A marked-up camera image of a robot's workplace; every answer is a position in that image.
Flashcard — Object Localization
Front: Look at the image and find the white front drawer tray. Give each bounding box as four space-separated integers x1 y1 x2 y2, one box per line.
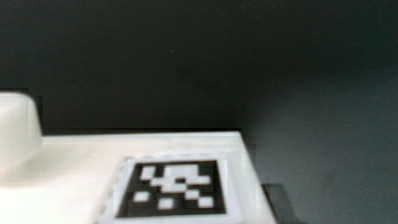
0 92 278 224

